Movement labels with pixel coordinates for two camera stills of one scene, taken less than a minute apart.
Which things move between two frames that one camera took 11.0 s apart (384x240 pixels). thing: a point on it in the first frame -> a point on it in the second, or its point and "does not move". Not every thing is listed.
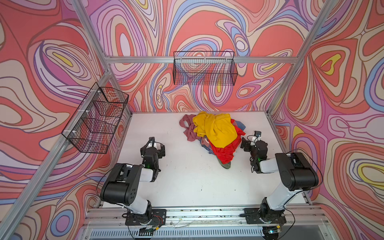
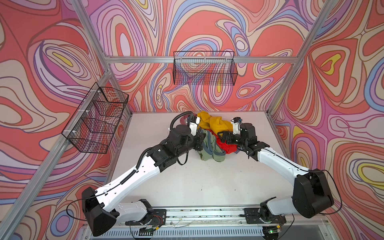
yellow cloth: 217,128 does not move
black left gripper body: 155,168 -> 196,143
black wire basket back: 204,68 does not move
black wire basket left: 92,128 does not move
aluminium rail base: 302,223 does not move
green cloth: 226,166 -> 211,148
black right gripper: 247,144 -> 229,135
